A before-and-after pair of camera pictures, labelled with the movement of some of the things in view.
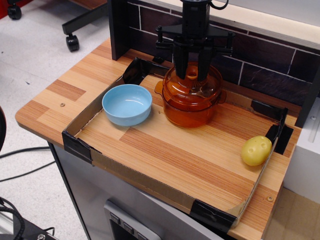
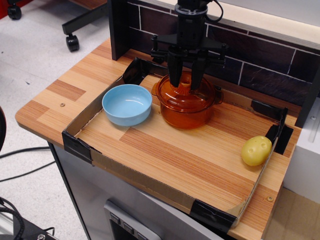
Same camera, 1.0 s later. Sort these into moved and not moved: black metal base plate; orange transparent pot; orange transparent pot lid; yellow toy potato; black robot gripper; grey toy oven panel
Moved: orange transparent pot lid; black robot gripper
Not moved: grey toy oven panel; orange transparent pot; yellow toy potato; black metal base plate
